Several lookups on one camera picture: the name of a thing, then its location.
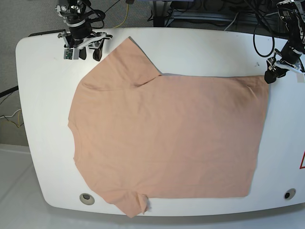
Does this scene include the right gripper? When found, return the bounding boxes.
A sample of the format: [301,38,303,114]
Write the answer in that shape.
[58,26,112,62]

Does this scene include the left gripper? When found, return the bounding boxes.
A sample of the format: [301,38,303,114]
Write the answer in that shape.
[264,46,305,84]

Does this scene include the peach orange T-shirt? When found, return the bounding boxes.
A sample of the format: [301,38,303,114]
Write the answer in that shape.
[68,38,269,218]

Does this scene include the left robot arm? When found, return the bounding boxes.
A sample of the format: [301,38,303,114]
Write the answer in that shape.
[264,0,305,84]

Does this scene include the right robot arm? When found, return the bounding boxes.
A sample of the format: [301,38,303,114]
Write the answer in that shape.
[56,0,112,62]

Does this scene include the black bar at left edge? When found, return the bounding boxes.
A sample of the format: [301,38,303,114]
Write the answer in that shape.
[0,86,19,98]

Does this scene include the red triangle warning sticker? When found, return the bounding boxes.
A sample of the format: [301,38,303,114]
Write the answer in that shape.
[299,152,305,169]

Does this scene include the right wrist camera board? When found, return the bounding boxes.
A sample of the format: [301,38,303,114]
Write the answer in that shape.
[64,48,79,60]

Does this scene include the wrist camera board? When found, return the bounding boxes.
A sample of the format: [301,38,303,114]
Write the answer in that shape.
[64,48,79,60]
[296,73,305,83]

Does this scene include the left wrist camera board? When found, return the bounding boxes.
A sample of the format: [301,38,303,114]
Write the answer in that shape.
[296,73,305,83]

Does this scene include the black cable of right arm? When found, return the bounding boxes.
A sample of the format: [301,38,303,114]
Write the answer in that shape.
[81,0,106,31]

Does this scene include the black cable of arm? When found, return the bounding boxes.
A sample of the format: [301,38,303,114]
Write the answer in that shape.
[81,0,106,31]
[240,0,290,58]

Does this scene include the yellow cable on floor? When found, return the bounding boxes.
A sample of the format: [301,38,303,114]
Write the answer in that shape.
[113,2,131,29]

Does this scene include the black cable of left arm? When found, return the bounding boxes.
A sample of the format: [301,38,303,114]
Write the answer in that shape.
[240,0,290,58]

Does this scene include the aluminium frame rack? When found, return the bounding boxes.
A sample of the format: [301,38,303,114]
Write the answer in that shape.
[147,0,256,30]

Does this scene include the white cable at left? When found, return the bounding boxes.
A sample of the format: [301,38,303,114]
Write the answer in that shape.
[0,108,22,120]

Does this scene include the right table cable grommet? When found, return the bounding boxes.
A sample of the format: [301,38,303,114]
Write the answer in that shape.
[284,188,296,200]

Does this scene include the table cable grommet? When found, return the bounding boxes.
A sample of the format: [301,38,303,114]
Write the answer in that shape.
[80,193,95,206]
[284,188,296,200]

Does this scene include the left table cable grommet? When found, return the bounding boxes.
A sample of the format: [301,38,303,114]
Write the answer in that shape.
[80,193,95,206]

